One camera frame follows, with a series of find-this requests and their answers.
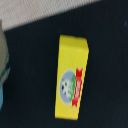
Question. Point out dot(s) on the grey teal gripper finger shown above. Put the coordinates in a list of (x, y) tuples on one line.
[(4, 59)]

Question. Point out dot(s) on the yellow butter box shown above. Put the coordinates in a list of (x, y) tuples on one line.
[(72, 62)]

